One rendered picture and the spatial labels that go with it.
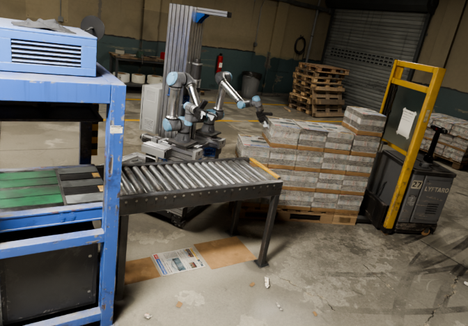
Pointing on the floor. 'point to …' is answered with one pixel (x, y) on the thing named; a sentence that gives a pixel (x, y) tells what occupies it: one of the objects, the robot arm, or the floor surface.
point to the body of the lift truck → (414, 191)
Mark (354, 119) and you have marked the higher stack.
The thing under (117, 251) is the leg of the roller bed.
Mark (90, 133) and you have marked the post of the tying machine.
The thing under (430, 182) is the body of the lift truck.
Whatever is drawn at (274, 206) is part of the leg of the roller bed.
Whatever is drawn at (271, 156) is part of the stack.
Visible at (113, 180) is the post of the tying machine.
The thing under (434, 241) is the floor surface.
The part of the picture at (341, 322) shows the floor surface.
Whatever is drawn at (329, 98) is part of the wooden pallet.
